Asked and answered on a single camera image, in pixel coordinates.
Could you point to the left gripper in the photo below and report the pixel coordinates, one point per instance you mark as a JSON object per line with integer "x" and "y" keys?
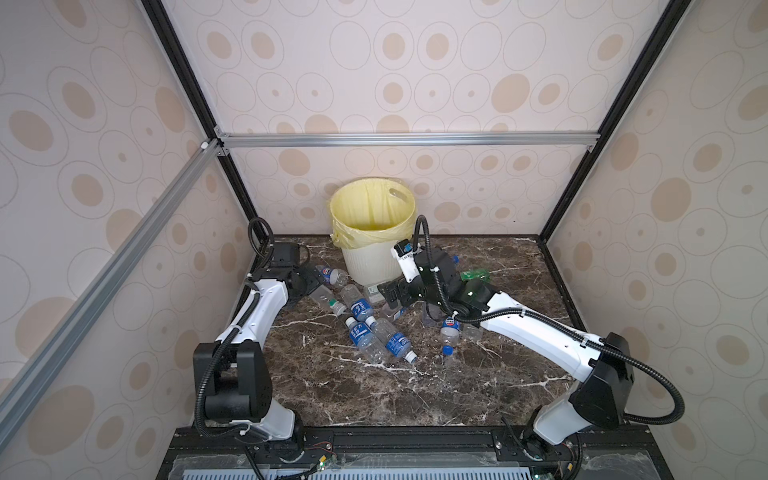
{"x": 313, "y": 277}

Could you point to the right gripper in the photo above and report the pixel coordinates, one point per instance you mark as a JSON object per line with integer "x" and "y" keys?
{"x": 401, "y": 286}

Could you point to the pocari bottle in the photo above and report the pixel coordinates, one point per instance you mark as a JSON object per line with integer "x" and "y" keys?
{"x": 365, "y": 341}
{"x": 392, "y": 338}

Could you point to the clear bottle green white label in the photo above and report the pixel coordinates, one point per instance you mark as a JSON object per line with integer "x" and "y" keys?
{"x": 373, "y": 295}

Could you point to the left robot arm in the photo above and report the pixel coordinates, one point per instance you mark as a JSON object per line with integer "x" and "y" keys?
{"x": 233, "y": 386}

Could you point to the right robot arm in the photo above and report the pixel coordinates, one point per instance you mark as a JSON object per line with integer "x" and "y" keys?
{"x": 602, "y": 367}

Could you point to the white plastic waste bin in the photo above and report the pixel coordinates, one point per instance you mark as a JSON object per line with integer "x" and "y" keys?
{"x": 373, "y": 264}

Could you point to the yellow bin liner bag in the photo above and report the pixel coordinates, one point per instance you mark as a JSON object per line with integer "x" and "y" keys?
{"x": 370, "y": 211}

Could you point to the green bottle yellow cap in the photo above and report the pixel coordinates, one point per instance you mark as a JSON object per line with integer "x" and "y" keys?
{"x": 480, "y": 273}

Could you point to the Pepsi bottle blue cap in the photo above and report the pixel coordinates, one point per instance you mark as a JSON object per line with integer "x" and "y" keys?
{"x": 450, "y": 336}

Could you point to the clear bottle blue label upper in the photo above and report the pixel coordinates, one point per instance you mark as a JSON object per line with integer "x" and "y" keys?
{"x": 358, "y": 305}

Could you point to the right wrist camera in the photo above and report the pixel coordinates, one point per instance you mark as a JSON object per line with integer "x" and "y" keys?
{"x": 404, "y": 254}

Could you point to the aluminium rail left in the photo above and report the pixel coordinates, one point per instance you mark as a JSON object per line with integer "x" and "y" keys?
{"x": 47, "y": 362}

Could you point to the horizontal aluminium rail back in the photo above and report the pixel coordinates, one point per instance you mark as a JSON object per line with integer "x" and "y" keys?
{"x": 227, "y": 141}

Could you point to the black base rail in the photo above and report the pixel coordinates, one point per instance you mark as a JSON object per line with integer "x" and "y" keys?
{"x": 414, "y": 452}

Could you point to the black frame post left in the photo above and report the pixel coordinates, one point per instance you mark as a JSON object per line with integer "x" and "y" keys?
{"x": 161, "y": 23}

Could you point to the black frame post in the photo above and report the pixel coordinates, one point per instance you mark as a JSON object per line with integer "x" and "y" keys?
{"x": 648, "y": 56}
{"x": 161, "y": 23}

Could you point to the black frame post right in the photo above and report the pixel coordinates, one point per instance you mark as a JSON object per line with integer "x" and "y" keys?
{"x": 648, "y": 56}

